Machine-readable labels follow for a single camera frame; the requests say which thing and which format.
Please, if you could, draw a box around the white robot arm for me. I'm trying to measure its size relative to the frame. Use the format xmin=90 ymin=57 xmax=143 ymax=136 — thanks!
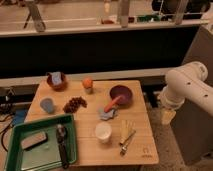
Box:
xmin=158 ymin=61 xmax=213 ymax=125

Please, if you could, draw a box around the metal fork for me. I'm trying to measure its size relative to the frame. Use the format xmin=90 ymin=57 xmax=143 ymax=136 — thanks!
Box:
xmin=120 ymin=130 xmax=136 ymax=156

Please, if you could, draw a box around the purple bowl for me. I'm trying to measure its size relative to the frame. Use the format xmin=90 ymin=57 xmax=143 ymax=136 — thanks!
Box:
xmin=110 ymin=85 xmax=133 ymax=105

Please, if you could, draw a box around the blue-grey cloth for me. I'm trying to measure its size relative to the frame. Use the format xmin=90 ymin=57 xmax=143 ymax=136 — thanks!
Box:
xmin=98 ymin=108 xmax=117 ymax=121

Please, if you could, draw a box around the white paper cup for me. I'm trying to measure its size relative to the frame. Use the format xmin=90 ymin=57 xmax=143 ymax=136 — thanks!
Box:
xmin=95 ymin=122 xmax=112 ymax=143

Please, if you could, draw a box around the small glass cup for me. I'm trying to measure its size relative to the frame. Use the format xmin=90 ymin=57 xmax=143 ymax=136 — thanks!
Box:
xmin=85 ymin=87 xmax=93 ymax=94

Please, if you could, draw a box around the orange fruit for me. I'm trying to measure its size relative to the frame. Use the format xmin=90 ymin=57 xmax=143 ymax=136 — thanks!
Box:
xmin=82 ymin=78 xmax=93 ymax=88

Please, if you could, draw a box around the bunch of dark grapes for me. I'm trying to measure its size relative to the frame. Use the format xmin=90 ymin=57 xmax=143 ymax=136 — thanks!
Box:
xmin=63 ymin=97 xmax=87 ymax=113

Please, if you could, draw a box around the black ladle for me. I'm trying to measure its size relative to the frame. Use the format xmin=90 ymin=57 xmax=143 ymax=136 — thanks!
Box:
xmin=56 ymin=124 xmax=69 ymax=169

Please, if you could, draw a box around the blue cup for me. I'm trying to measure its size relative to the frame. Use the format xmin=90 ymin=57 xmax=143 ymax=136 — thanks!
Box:
xmin=40 ymin=98 xmax=54 ymax=113

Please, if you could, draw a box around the grey sponge block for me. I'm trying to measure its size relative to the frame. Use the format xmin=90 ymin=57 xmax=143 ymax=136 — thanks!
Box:
xmin=21 ymin=132 xmax=47 ymax=150

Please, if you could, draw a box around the green plastic tray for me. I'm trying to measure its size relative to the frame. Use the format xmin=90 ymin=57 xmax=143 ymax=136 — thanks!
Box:
xmin=4 ymin=114 xmax=77 ymax=171

